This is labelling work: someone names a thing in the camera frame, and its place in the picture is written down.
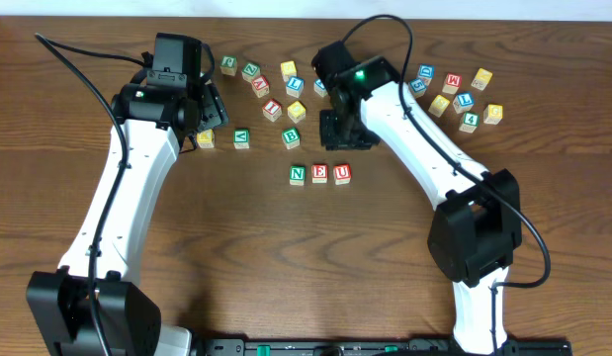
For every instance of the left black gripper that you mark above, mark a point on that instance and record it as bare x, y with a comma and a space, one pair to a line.
213, 111

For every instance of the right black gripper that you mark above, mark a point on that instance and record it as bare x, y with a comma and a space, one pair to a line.
342, 134

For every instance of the red U block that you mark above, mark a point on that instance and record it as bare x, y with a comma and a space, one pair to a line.
342, 174

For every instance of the red E block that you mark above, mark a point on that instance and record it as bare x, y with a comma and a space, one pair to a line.
319, 173

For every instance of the yellow O block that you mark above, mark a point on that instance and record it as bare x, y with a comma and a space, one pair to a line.
296, 111

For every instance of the red A block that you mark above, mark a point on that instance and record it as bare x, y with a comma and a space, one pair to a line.
260, 86

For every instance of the green N block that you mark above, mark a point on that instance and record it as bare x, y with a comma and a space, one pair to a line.
297, 175

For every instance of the red I block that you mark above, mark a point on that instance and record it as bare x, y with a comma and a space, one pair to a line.
272, 110

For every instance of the blue L block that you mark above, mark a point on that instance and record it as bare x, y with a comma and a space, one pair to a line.
295, 86

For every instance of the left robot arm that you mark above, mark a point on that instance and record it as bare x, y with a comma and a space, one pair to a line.
92, 303

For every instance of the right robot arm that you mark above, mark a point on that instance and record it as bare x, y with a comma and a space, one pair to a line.
473, 233

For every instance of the yellow K block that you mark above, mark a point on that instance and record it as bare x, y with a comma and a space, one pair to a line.
206, 139

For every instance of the green V block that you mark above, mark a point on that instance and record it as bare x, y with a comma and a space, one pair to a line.
241, 139

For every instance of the green B block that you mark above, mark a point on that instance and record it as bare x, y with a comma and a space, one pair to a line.
291, 138

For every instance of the blue P block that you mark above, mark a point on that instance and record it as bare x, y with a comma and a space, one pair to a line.
319, 88

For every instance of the green J block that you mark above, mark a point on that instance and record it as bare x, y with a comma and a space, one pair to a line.
228, 65

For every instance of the green Z block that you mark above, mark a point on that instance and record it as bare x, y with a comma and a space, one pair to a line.
250, 71

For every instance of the yellow S block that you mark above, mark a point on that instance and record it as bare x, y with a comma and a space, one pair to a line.
288, 70

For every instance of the blue 5 block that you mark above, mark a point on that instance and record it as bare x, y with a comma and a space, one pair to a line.
417, 87

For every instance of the yellow block middle right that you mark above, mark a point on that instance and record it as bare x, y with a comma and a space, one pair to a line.
438, 106

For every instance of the blue D block right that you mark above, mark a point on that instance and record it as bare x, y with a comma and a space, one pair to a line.
426, 73

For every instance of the red M block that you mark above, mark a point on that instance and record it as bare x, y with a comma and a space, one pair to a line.
452, 83

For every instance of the blue I block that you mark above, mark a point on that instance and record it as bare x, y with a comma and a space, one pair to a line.
463, 102

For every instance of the green 4 block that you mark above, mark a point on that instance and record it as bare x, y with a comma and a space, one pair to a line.
469, 122

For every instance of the yellow block far right top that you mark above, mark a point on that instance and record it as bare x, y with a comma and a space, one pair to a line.
481, 79

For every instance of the yellow block far right low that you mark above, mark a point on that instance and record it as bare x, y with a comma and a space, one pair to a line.
493, 114

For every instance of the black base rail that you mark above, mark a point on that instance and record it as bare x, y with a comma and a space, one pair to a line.
425, 347

